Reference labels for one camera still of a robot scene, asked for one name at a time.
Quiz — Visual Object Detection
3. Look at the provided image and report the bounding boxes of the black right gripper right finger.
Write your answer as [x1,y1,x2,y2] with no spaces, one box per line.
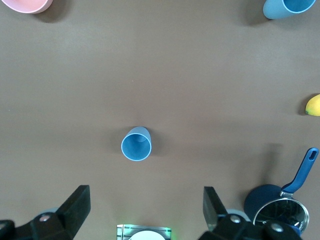
[199,186,303,240]

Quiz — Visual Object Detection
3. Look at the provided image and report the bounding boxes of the brown table cover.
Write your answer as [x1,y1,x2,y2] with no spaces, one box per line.
[0,0,320,240]

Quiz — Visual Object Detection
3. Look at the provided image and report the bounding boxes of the yellow mango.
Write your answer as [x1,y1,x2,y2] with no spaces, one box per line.
[305,93,320,116]

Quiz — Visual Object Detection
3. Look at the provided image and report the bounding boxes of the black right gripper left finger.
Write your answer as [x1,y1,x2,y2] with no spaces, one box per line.
[14,184,91,240]

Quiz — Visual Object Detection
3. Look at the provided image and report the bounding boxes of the blue plastic cup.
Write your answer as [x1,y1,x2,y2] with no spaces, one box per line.
[262,0,317,20]
[120,126,153,162]

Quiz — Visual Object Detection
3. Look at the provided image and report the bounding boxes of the dark blue saucepan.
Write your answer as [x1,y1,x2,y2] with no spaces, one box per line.
[243,147,320,226]

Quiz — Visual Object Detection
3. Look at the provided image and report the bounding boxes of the pink bowl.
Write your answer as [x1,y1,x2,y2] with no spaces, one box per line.
[0,0,54,15]

